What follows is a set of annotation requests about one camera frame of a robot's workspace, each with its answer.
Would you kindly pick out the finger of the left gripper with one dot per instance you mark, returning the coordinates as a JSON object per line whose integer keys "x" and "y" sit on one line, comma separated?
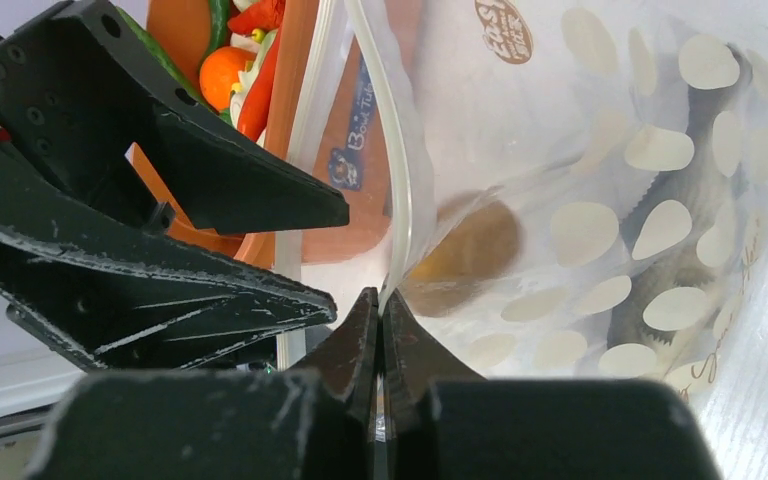
{"x": 106, "y": 295}
{"x": 222, "y": 180}

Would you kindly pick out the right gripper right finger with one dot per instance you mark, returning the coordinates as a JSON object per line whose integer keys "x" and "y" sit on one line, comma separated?
{"x": 412, "y": 360}

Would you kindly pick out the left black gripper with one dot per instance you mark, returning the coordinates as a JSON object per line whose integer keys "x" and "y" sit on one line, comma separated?
{"x": 78, "y": 87}

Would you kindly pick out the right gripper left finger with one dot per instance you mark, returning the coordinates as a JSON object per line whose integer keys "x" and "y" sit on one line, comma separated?
{"x": 338, "y": 416}

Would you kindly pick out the long green cucumber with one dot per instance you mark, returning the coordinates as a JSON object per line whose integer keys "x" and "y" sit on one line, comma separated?
{"x": 158, "y": 52}

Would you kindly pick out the brown potato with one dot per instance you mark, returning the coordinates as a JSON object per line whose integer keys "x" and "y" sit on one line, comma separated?
{"x": 486, "y": 240}

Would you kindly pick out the clear dotted zip bag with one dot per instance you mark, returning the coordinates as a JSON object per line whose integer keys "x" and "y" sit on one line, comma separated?
{"x": 566, "y": 111}

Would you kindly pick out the grey toy fish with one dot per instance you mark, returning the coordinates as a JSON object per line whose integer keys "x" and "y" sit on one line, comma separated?
{"x": 682, "y": 233}

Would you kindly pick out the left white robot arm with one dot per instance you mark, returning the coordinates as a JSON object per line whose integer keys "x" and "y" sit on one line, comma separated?
{"x": 33, "y": 376}

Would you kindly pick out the red chili pepper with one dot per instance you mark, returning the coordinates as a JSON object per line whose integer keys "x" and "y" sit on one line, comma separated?
{"x": 253, "y": 117}

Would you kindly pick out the orange fruit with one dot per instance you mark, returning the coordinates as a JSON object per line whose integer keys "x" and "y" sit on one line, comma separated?
{"x": 219, "y": 72}

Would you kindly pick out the orange plastic tub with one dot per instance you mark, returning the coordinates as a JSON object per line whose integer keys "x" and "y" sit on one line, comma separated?
{"x": 324, "y": 117}

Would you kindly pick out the green bean pod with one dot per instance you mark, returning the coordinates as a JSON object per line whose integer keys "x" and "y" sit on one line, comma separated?
{"x": 219, "y": 15}

